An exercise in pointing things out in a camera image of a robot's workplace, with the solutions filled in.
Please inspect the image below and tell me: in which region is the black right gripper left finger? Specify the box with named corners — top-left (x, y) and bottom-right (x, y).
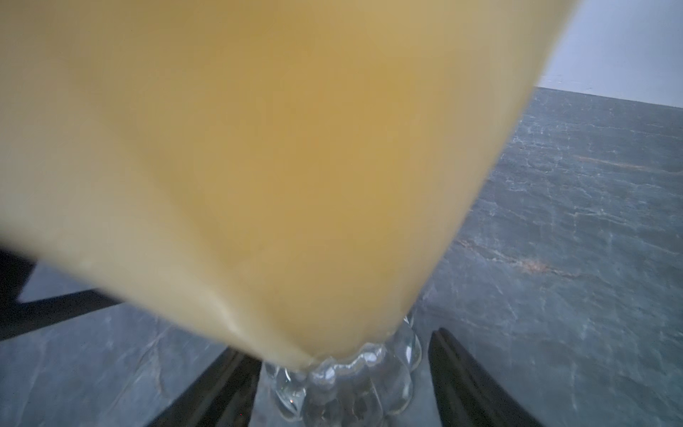
top-left (148, 348), bottom-right (261, 427)

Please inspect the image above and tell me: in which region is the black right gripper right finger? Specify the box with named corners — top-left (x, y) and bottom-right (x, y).
top-left (428, 328), bottom-right (542, 427)

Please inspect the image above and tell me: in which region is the yellow wavy glass vase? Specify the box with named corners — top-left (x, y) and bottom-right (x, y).
top-left (1, 1), bottom-right (576, 426)

